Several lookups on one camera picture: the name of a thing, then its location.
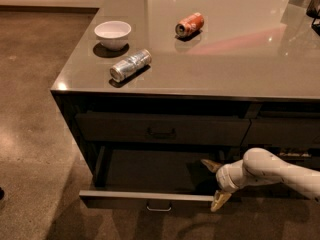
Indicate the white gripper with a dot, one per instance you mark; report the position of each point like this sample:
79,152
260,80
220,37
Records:
222,177

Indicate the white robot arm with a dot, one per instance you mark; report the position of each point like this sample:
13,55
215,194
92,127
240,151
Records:
306,182

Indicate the dark counter cabinet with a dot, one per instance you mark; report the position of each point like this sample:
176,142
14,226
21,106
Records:
251,57

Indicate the silver soda can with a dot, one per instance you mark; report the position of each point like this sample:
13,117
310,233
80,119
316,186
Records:
130,65

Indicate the orange soda can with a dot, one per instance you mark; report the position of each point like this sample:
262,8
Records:
189,25

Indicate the white bowl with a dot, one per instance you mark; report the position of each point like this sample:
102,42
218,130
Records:
113,35

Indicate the dark shoe tip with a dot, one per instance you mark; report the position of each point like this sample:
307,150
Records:
2,193

